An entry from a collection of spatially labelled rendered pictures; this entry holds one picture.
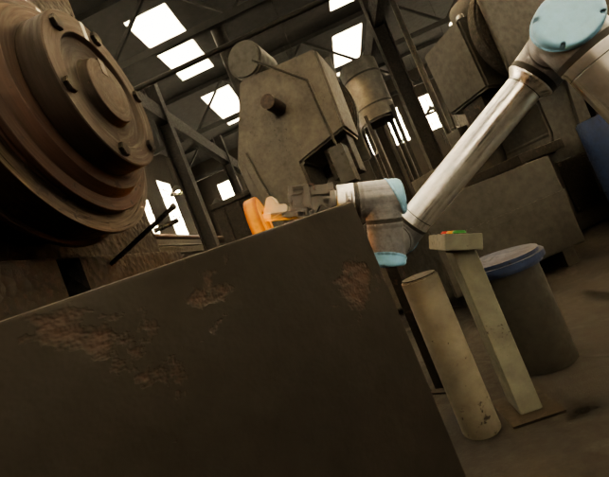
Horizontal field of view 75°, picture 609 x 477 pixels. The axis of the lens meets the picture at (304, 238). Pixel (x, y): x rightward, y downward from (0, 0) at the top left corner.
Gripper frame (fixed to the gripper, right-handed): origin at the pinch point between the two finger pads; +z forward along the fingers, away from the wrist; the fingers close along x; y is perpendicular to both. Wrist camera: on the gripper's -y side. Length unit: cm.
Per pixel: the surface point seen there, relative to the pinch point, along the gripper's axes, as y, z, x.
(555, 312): -41, -93, -53
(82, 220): -0.7, 19.7, 41.0
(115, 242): -2.5, 35.0, 8.5
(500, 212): 2, -122, -172
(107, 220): -0.1, 19.8, 34.2
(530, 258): -20, -85, -48
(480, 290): -27, -61, -29
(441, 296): -28, -49, -26
